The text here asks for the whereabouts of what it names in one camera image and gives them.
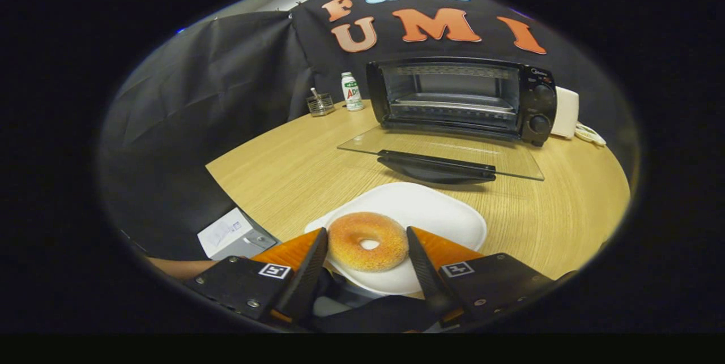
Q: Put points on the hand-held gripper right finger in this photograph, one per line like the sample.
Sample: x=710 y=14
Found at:
x=430 y=282

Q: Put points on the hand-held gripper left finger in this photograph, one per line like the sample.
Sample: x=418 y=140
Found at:
x=303 y=290

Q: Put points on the golden brown bagel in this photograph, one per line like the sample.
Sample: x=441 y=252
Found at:
x=345 y=251

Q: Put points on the black toaster oven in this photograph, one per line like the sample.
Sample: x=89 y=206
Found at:
x=538 y=103

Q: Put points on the white plate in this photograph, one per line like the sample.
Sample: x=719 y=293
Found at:
x=430 y=211

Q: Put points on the white cardboard box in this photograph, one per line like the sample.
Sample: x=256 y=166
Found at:
x=226 y=236

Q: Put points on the white bottle green label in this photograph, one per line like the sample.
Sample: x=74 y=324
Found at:
x=352 y=92

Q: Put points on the white box appliance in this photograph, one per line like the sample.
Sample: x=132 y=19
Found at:
x=565 y=112

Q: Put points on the black backdrop cloth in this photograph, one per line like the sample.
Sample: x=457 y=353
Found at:
x=198 y=98

